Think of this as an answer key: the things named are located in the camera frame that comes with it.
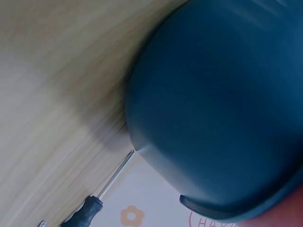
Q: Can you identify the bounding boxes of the person's right hand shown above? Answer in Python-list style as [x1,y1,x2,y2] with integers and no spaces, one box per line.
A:
[232,186,303,227]

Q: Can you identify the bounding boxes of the dark blue plastic container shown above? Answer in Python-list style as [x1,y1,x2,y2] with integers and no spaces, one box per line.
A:
[125,0,303,224]

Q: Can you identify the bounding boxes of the black handled screwdriver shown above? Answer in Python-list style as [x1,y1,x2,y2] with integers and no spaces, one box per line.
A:
[59,149,135,227]

